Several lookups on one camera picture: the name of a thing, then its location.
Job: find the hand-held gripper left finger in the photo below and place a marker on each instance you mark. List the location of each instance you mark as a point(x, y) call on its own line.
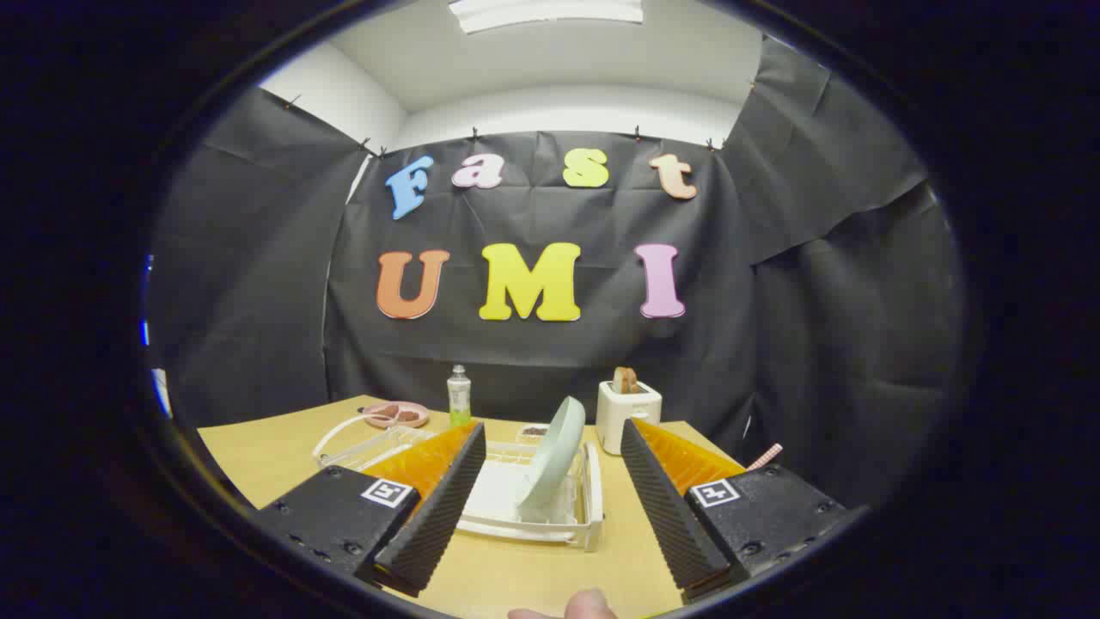
point(434, 516)

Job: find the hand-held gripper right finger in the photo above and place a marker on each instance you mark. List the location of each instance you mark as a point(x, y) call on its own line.
point(670, 516)

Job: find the pale green plate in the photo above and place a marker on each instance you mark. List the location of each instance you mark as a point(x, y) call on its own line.
point(554, 456)

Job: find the small pink plate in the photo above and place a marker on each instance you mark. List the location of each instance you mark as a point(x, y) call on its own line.
point(378, 423)

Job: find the white toaster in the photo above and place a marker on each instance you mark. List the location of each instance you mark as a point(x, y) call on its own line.
point(632, 411)

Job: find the clear bottle with green liquid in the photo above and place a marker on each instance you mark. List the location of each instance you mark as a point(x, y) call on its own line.
point(459, 400)

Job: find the white divided tray with grains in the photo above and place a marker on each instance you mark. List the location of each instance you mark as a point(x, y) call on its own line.
point(534, 432)

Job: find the brown bread slice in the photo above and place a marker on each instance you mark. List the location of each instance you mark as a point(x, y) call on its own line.
point(625, 380)

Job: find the black backdrop cloth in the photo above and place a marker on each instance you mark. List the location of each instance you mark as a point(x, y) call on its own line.
point(773, 301)

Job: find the ceiling light panel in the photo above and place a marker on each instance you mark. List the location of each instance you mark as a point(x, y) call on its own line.
point(550, 12)

